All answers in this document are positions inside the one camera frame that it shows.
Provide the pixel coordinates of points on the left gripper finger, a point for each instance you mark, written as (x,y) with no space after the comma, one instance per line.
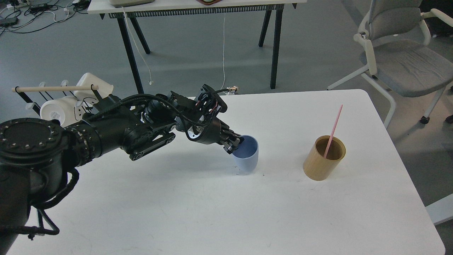
(234,138)
(231,145)

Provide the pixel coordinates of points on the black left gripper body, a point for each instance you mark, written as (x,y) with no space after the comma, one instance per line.
(215,132)

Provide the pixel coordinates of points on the blue plastic cup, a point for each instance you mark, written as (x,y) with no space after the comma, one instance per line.
(246,155)

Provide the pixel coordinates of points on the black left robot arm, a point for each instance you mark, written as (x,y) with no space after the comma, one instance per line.
(39,157)

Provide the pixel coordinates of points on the white cup on rack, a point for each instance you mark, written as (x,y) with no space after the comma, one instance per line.
(66,110)

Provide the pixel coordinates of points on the bamboo cylinder holder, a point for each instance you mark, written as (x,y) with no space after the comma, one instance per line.
(321,161)

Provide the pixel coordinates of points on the background white desk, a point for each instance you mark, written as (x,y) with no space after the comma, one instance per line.
(243,45)

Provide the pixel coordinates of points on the grey office chair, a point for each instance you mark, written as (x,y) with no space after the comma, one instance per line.
(406,67)

